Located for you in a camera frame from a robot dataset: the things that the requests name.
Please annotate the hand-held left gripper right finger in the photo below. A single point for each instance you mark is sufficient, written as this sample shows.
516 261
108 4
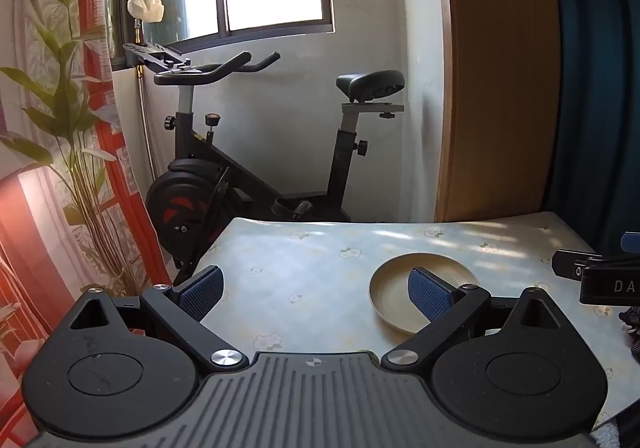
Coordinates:
432 295

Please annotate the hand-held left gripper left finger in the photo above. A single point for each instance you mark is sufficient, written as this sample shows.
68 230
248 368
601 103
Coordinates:
202 290

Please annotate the beige round plate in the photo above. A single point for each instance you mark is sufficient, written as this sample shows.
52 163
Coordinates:
390 288

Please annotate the wooden door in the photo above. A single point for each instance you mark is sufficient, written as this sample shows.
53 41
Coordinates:
495 77

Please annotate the white cloth-wrapped knob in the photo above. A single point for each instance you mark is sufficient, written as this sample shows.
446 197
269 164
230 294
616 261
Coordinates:
146 5

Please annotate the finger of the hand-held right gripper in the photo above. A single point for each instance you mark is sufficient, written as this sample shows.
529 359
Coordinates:
567 263

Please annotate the dark patterned cloth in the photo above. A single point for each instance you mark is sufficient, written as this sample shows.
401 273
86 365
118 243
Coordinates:
632 328

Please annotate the black exercise bike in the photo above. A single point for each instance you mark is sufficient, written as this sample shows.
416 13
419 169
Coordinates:
345 162

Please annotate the white fluffy towel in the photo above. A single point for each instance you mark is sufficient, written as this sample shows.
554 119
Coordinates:
617 435

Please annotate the metal pipe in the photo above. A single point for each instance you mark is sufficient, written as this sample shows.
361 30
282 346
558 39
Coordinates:
145 117

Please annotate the dark blue curtain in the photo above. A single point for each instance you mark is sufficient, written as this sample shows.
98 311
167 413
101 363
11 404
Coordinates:
600 77

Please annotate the printed plant curtain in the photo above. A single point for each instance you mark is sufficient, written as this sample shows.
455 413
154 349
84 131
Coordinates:
55 127

